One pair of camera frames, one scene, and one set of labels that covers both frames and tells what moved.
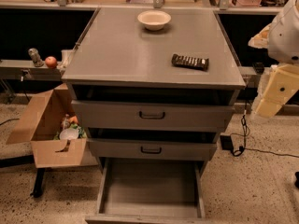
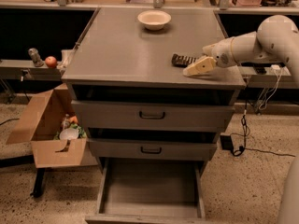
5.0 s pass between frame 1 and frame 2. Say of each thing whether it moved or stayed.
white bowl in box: stayed
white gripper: moved
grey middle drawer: stayed
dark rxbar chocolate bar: stayed
